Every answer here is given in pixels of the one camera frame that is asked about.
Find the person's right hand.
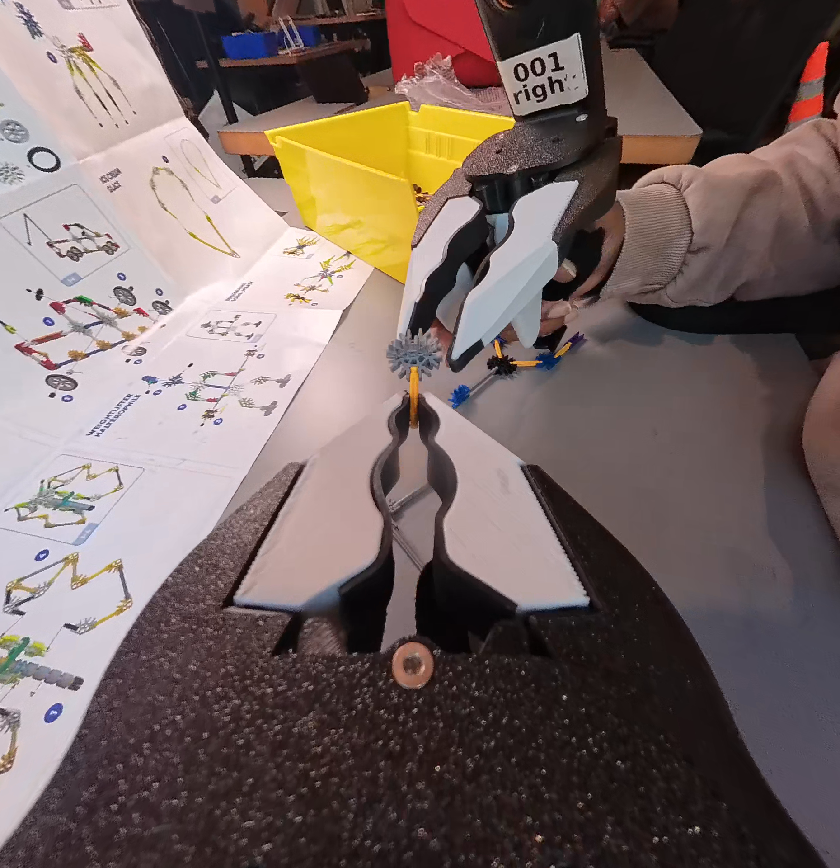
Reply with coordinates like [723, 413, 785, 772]
[497, 200, 627, 345]

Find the grey connector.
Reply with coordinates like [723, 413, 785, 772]
[386, 330, 442, 429]

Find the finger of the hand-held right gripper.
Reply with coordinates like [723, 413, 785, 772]
[397, 195, 495, 348]
[446, 178, 579, 373]

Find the white toy instruction sheet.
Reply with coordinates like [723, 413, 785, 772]
[0, 0, 375, 842]

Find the person's torso in beige sweater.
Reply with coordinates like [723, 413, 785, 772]
[801, 353, 840, 564]

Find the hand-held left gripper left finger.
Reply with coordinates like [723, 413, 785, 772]
[232, 392, 417, 653]

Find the blue plastic bin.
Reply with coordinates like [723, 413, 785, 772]
[222, 26, 320, 60]

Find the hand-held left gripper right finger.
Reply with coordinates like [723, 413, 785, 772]
[417, 392, 591, 653]

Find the clear plastic bag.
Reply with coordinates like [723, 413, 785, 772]
[394, 56, 505, 113]

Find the red plastic bin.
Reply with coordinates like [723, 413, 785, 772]
[386, 0, 502, 88]

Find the yellow plastic bin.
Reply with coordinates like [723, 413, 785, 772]
[265, 102, 517, 284]

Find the person's right forearm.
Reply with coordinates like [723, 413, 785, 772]
[599, 75, 840, 306]

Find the wooden workbench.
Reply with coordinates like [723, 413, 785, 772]
[196, 37, 372, 118]

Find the multicolour rod and connector assembly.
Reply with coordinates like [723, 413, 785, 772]
[387, 331, 589, 572]

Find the orange reflective vest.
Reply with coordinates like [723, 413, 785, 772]
[784, 41, 831, 134]

